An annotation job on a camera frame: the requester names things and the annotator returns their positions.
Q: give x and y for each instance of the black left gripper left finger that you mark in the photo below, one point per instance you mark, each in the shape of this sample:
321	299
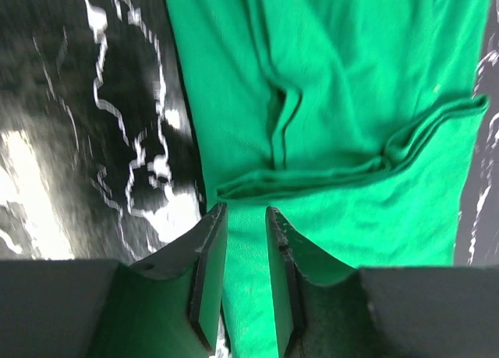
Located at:
166	305

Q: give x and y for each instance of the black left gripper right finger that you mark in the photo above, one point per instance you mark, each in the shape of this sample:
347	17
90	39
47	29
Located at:
325	308

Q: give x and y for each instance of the green t shirt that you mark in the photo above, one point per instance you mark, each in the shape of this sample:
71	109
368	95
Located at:
355	118

